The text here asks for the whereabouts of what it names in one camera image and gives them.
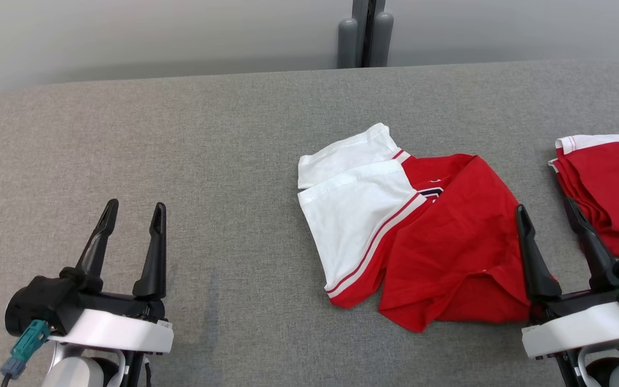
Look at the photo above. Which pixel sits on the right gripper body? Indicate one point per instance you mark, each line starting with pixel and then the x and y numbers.
pixel 567 306

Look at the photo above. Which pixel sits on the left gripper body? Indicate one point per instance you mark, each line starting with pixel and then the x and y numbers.
pixel 121 306

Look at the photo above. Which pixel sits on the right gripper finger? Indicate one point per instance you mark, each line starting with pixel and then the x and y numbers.
pixel 535 263
pixel 597 258

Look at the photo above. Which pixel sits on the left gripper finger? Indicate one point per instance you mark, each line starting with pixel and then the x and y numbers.
pixel 97 247
pixel 155 258

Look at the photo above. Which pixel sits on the red white sports jersey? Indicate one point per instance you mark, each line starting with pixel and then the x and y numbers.
pixel 449 242

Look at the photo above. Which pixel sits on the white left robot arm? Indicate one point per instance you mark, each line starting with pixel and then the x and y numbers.
pixel 73 373

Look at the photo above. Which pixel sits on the white left camera mount plate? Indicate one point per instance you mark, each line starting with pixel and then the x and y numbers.
pixel 116 333

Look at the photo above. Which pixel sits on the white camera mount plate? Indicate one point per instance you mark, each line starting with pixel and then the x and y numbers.
pixel 116 333
pixel 583 330

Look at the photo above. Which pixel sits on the white right camera mount plate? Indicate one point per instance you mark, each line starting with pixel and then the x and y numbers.
pixel 583 330

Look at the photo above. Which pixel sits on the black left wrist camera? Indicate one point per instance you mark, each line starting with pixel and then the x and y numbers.
pixel 41 303

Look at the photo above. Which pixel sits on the grey cylindrical post bumper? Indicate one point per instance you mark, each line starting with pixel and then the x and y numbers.
pixel 382 40
pixel 347 45

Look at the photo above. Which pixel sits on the grey metal partition post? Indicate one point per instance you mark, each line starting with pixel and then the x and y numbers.
pixel 368 27

